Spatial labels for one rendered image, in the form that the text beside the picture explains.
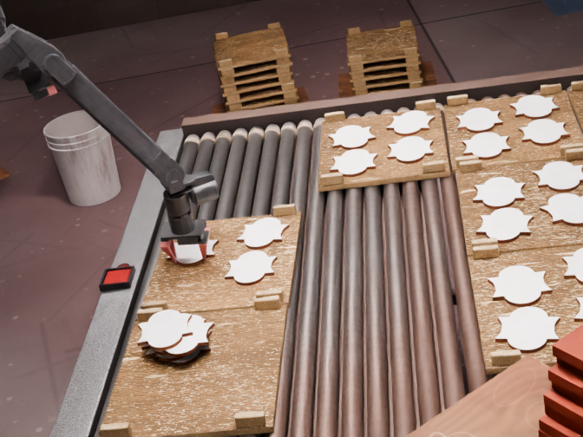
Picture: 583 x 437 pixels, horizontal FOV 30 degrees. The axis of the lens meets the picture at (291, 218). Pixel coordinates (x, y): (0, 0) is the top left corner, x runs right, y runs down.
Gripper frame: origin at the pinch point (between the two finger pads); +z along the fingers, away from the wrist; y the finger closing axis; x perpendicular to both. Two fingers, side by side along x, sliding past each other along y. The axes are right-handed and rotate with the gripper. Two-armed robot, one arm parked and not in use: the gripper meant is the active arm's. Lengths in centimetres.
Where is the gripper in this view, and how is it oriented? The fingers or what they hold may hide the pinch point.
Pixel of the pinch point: (190, 257)
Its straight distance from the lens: 265.5
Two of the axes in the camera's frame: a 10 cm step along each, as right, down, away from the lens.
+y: 9.9, -0.6, -1.3
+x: 0.7, -5.9, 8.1
